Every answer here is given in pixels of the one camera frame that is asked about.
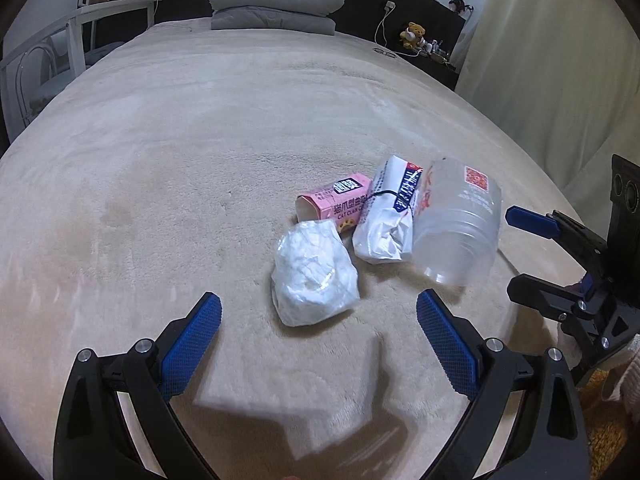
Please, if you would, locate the clear plastic cup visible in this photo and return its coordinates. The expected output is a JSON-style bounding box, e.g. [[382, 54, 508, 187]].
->
[[411, 157, 502, 287]]

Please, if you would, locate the white blue paper package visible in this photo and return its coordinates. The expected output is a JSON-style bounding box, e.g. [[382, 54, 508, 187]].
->
[[352, 155, 423, 264]]

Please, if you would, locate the pink cat claw box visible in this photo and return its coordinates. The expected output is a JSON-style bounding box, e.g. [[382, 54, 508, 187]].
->
[[295, 172, 372, 233]]

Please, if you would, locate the white tissue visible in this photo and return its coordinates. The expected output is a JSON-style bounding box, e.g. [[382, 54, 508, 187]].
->
[[271, 220, 360, 327]]

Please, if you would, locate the cream knit right sleeve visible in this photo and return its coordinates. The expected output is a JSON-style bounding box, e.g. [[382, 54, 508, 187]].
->
[[601, 335, 640, 401]]

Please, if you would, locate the cream curtain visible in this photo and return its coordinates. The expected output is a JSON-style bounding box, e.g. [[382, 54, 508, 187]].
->
[[456, 0, 639, 233]]

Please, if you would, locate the black nightstand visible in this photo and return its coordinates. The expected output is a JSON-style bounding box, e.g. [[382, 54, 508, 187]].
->
[[396, 38, 459, 90]]

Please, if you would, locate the beige plush bed blanket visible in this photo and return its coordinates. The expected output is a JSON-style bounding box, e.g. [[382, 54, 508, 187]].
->
[[1, 18, 572, 479]]

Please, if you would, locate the brown teddy bear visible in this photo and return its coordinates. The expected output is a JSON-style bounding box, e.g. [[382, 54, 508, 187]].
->
[[400, 22, 426, 51]]

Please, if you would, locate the grey folded duvet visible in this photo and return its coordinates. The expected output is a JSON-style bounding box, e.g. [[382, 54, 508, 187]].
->
[[208, 0, 345, 36]]

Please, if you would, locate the white chair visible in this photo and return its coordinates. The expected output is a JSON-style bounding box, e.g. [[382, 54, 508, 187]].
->
[[0, 0, 164, 134]]

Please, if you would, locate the white charger cable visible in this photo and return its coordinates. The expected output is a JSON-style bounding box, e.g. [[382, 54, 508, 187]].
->
[[372, 0, 421, 59]]

